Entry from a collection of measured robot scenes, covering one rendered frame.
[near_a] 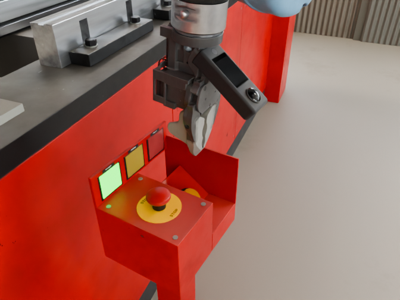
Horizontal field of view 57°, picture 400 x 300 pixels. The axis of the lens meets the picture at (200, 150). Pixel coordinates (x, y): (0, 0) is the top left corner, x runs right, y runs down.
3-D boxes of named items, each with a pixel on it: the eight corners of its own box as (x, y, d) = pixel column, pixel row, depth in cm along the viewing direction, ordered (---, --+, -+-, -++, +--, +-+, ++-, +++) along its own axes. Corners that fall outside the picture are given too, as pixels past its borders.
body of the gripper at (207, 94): (178, 86, 63) (181, 14, 55) (223, 102, 60) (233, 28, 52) (151, 105, 57) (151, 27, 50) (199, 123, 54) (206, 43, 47)
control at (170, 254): (180, 296, 60) (175, 216, 49) (105, 256, 66) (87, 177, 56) (234, 219, 74) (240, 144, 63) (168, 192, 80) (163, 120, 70)
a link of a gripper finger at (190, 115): (195, 129, 61) (199, 81, 55) (205, 133, 60) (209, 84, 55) (180, 143, 57) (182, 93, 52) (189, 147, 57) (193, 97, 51)
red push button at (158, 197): (162, 222, 57) (161, 205, 55) (141, 212, 59) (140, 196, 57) (176, 206, 60) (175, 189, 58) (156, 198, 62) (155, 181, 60)
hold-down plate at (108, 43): (90, 67, 82) (88, 54, 81) (71, 63, 84) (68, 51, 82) (153, 30, 105) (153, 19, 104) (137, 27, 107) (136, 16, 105)
